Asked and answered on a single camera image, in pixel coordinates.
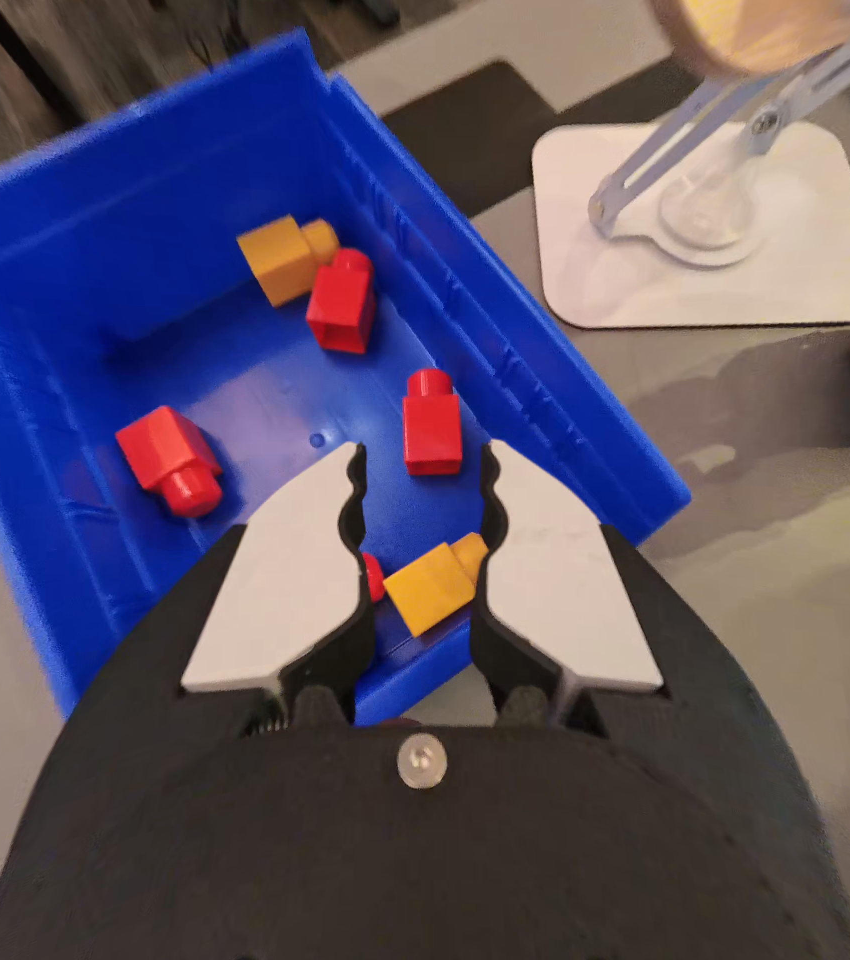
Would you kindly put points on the blue plastic bin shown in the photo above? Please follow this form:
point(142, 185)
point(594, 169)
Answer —
point(95, 270)

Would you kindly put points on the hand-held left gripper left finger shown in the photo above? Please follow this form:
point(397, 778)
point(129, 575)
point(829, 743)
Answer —
point(275, 600)

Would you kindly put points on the pile of coloured toy blocks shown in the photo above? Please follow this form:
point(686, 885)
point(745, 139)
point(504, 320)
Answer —
point(343, 300)

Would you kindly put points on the white document stand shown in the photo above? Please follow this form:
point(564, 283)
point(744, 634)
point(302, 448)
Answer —
point(815, 270)

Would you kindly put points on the grey desk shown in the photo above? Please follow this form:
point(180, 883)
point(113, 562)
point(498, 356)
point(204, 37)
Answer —
point(785, 495)

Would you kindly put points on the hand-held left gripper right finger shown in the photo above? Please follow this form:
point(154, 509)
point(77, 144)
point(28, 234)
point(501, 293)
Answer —
point(567, 600)

